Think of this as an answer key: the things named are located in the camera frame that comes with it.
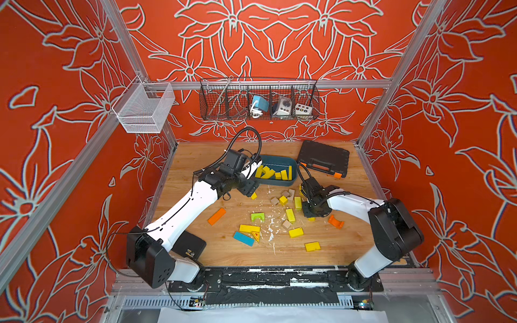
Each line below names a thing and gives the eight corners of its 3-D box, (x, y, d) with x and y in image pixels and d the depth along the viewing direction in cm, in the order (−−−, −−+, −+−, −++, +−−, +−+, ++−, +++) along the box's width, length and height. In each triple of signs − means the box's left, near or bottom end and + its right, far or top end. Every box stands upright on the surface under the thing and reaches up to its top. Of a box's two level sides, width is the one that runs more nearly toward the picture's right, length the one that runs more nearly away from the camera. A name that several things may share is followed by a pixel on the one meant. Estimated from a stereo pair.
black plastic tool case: (294, 166, 109) (295, 161, 106) (302, 143, 121) (303, 137, 117) (344, 180, 103) (347, 175, 100) (347, 154, 115) (350, 149, 111)
